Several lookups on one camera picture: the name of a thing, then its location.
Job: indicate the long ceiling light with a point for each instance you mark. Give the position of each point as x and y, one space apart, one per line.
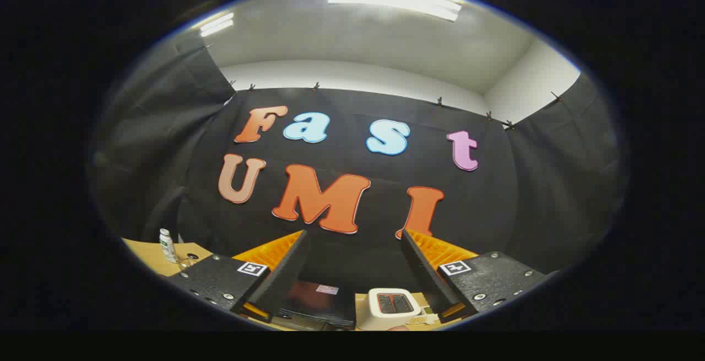
394 5

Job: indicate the small white dish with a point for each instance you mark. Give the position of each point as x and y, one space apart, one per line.
425 316

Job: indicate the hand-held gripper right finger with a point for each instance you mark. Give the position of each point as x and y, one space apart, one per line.
427 273

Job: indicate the white pop-up toaster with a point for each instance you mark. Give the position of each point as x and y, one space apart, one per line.
374 317

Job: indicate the black toaster oven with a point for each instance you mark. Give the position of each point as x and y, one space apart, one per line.
319 301

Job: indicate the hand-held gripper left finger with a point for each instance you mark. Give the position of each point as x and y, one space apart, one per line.
283 278

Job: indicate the small clear container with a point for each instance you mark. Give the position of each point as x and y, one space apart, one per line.
188 260

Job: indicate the white plastic bottle green label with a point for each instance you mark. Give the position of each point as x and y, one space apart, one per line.
168 248

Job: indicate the short ceiling light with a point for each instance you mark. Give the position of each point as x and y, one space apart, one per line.
216 23

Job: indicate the row of small cloth clips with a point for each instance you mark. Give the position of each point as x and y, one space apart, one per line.
439 101

